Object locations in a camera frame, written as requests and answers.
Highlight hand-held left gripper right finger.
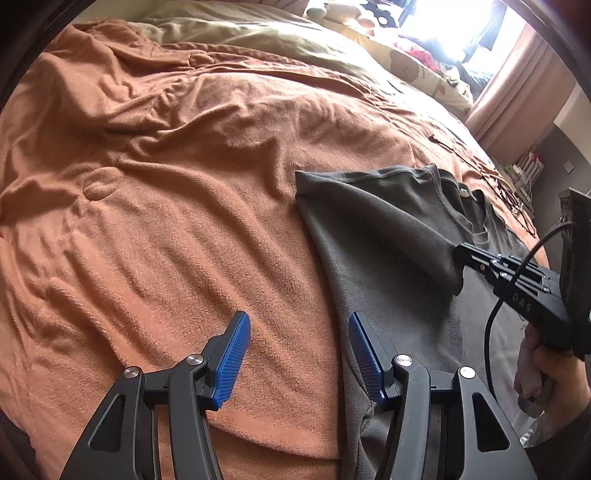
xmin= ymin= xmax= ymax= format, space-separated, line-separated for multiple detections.
xmin=348 ymin=311 xmax=532 ymax=480

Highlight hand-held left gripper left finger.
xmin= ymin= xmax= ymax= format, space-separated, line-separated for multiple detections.
xmin=60 ymin=310 xmax=251 ymax=480

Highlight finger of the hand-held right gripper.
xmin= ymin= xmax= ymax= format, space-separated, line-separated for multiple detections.
xmin=455 ymin=242 xmax=552 ymax=281
xmin=480 ymin=267 xmax=519 ymax=292

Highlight dark grey t-shirt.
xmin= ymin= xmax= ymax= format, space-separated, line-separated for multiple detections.
xmin=294 ymin=164 xmax=555 ymax=480

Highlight dark hanging clothes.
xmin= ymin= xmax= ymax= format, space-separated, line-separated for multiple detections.
xmin=462 ymin=14 xmax=502 ymax=88

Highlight person's right hand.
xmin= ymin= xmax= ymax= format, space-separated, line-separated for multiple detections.
xmin=515 ymin=339 xmax=591 ymax=418

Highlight white storage rack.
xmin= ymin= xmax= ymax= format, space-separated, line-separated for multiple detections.
xmin=503 ymin=143 xmax=546 ymax=204

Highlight pink curtain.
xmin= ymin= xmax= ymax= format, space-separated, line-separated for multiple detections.
xmin=464 ymin=23 xmax=578 ymax=153

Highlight brown fleece blanket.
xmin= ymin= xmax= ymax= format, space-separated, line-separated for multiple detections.
xmin=0 ymin=21 xmax=550 ymax=480

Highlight red cloth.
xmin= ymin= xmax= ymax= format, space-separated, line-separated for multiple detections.
xmin=405 ymin=39 xmax=439 ymax=65

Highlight beige plush toy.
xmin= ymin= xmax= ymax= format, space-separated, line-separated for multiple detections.
xmin=307 ymin=0 xmax=375 ymax=29

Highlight beige duvet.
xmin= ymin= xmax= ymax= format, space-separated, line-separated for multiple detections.
xmin=139 ymin=0 xmax=462 ymax=125

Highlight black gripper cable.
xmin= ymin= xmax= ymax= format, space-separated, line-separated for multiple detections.
xmin=487 ymin=219 xmax=578 ymax=402

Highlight tangled black cables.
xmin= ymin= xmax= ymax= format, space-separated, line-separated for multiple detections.
xmin=429 ymin=134 xmax=541 ymax=237

